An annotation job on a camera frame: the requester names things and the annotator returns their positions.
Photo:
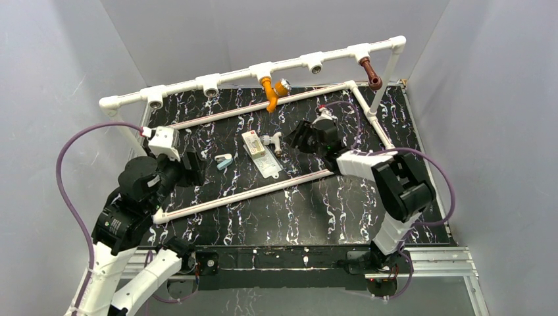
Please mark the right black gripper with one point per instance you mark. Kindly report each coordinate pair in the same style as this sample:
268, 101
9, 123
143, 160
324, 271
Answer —
304, 128

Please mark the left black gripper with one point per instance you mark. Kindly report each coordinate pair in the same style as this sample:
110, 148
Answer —
191, 166

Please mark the white faucet chrome knob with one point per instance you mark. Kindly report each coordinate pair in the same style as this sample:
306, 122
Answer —
273, 140

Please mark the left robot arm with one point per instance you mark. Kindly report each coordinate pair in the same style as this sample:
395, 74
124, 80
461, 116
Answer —
144, 184

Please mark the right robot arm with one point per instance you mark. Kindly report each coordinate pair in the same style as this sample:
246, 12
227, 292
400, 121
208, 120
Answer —
404, 189

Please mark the clear plastic package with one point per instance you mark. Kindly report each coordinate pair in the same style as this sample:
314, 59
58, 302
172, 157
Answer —
267, 165

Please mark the orange faucet chrome knob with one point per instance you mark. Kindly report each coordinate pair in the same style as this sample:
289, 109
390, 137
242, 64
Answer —
274, 92

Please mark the brown faucet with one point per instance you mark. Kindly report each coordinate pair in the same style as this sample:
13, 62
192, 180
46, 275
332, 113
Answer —
374, 80

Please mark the light blue faucet handle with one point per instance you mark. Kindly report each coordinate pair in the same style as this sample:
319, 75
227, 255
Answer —
223, 161

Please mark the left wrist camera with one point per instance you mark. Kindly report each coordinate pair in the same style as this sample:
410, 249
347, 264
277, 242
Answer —
162, 140

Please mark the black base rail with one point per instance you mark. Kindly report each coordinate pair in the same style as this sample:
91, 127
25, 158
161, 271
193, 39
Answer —
349, 267

